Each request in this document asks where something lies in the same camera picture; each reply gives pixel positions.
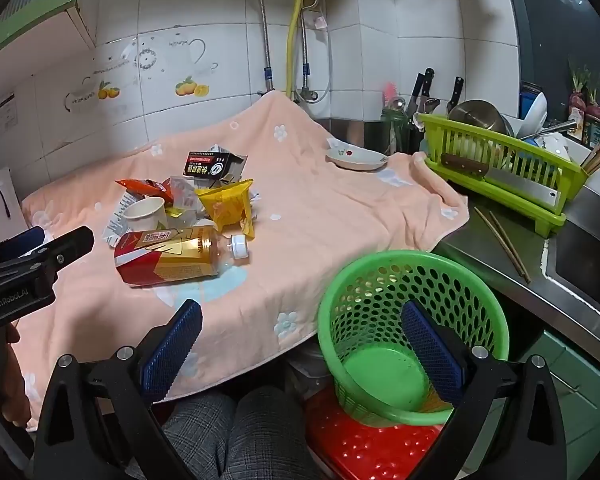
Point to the green plastic basket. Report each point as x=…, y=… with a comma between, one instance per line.
x=380, y=375

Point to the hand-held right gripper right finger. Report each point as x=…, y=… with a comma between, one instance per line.
x=432, y=355

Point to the wooden chopstick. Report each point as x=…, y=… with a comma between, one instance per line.
x=500, y=242
x=510, y=247

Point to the yellow snack bag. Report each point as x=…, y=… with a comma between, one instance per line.
x=225, y=205

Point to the green dish rack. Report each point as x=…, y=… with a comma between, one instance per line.
x=545, y=220

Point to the person's left hand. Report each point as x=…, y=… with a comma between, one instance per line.
x=15, y=375

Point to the green wall cabinet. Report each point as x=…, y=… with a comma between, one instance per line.
x=30, y=5

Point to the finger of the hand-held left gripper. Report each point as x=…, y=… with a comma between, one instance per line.
x=60, y=250
x=25, y=237

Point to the green base cabinet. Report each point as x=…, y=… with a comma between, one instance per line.
x=570, y=390

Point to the black cardboard box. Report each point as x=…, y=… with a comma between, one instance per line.
x=205, y=165

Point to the green utensil jar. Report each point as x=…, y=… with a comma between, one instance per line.
x=395, y=130

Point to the white paper cup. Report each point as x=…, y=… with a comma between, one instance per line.
x=145, y=212

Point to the steel pot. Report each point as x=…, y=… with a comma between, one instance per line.
x=480, y=112

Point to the white bowl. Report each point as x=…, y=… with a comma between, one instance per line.
x=536, y=110

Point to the grey checked trousers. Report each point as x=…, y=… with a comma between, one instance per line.
x=260, y=440

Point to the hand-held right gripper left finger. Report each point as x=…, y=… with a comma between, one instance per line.
x=172, y=355

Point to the white dish red print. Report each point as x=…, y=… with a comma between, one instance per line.
x=355, y=160

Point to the steel ladle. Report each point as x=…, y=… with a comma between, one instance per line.
x=555, y=130

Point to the pink brush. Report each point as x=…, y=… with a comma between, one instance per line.
x=391, y=92

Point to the steel sink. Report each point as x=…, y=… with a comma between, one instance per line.
x=585, y=260

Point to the sprouting red onion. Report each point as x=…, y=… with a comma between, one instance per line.
x=577, y=100
x=596, y=107

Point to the orange snack wrapper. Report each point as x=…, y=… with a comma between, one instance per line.
x=145, y=187

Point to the tea bottle red yellow label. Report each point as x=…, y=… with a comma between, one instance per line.
x=170, y=255

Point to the peach flower towel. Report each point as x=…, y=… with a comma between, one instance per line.
x=305, y=240

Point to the red plastic stool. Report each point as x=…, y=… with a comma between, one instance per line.
x=370, y=450

